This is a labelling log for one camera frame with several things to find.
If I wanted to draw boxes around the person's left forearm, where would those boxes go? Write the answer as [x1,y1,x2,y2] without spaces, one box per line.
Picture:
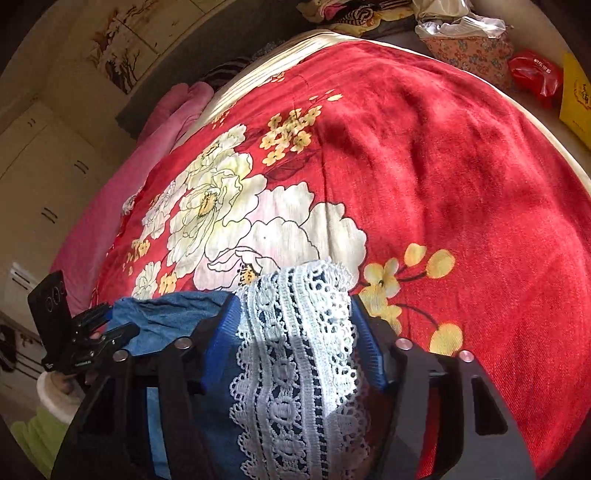
[9,370,89,468]

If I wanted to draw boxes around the floral patterned cloth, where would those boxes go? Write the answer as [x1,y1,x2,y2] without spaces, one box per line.
[421,34,516,94]

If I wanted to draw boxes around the stack of folded clothes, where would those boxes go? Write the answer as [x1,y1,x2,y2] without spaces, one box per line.
[295,0,419,38]

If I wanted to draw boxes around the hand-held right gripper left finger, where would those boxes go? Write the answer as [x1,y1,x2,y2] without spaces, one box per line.
[51,295,246,480]

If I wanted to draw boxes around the yellow box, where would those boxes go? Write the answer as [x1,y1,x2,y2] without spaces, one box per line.
[558,52,591,151]

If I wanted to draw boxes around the pink quilt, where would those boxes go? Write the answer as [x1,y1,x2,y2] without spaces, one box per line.
[50,82,216,315]

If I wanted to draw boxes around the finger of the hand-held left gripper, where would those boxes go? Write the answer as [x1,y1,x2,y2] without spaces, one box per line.
[78,322,140,372]
[69,306,114,340]

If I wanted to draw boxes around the dark striped pillow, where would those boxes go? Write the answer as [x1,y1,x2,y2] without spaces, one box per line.
[204,56,254,89]

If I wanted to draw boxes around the red plastic bag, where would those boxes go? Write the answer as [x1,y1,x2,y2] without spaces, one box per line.
[508,48,565,110]

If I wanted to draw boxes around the blue denim pants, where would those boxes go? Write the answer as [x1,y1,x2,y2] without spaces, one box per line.
[111,260,399,480]

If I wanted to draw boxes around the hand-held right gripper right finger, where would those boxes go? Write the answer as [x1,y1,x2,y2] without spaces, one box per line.
[352,296,537,480]

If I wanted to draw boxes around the white crumpled cloth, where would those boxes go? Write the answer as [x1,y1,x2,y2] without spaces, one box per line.
[414,15,514,41]

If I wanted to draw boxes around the red floral blanket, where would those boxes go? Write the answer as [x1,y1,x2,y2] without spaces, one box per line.
[90,39,591,480]

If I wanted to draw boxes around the cream wardrobe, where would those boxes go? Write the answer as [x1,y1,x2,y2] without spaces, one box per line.
[0,98,117,298]

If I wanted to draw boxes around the wall poster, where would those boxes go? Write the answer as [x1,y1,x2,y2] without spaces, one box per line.
[87,0,209,96]

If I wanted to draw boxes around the cream curtain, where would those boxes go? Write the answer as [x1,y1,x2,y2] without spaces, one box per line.
[411,0,465,25]

